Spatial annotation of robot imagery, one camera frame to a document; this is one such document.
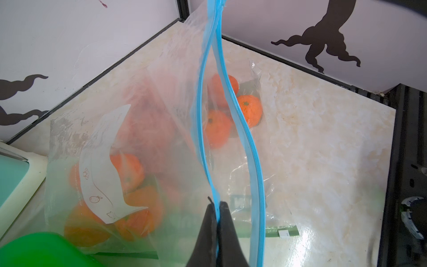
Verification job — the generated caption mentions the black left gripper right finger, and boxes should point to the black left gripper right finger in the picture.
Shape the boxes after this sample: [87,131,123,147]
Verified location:
[218,201,249,267]

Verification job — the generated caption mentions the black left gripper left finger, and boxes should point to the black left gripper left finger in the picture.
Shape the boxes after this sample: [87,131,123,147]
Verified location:
[186,197,218,267]

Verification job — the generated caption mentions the green plastic basket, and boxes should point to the green plastic basket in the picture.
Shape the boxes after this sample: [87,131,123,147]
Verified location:
[1,232,102,267]

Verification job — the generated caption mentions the mint green toaster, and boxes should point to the mint green toaster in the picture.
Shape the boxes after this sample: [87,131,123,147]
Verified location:
[1,142,48,239]

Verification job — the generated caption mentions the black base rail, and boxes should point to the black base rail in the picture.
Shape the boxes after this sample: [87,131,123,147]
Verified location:
[377,84,427,267]

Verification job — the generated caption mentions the clear blue-zip bag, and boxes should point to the clear blue-zip bag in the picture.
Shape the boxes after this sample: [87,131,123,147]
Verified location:
[45,1,298,267]

